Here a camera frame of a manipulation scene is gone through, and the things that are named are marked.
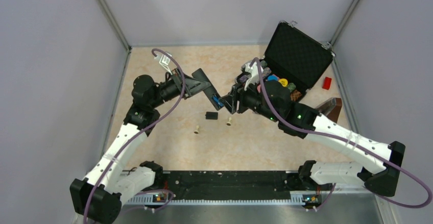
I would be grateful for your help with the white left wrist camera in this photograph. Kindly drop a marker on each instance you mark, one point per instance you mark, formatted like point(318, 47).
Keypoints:
point(164, 60)

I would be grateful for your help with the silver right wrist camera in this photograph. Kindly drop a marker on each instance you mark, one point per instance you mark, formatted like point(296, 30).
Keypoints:
point(252, 69)

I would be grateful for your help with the brown metronome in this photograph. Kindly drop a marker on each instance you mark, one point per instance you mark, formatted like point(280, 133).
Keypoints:
point(331, 108)

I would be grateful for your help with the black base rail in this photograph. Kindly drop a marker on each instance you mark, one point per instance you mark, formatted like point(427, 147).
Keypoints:
point(230, 188)

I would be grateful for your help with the green chip stack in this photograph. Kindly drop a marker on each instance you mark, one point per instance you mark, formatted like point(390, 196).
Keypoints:
point(291, 87)

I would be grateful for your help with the blue round chip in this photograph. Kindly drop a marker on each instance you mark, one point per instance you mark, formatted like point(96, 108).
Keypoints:
point(272, 78)

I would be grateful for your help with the black remote control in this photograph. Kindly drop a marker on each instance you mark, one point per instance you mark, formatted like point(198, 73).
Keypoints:
point(210, 90)

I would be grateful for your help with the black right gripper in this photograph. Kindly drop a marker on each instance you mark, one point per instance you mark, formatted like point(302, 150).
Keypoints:
point(237, 94)

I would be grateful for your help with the black remote battery cover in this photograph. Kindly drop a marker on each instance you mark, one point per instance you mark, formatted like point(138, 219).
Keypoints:
point(211, 115)

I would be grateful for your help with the orange black chip stack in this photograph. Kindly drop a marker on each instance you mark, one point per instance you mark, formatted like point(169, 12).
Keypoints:
point(295, 95)

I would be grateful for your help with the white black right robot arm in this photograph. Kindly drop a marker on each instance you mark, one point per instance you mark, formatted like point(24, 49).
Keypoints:
point(369, 165)

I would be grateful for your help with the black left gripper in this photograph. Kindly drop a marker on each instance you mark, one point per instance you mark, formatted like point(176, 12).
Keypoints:
point(193, 84)

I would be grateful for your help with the blue battery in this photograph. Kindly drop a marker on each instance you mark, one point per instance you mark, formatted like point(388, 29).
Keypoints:
point(217, 102)

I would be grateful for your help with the red toy brick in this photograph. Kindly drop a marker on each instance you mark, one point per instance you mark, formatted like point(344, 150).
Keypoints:
point(327, 83)

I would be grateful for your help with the black poker chip case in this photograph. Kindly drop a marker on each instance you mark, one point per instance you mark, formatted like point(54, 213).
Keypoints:
point(291, 55)

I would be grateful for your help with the yellow big blind chip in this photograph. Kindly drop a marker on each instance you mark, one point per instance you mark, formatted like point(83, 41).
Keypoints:
point(283, 82)

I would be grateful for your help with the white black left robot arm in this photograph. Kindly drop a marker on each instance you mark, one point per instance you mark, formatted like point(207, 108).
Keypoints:
point(100, 195)

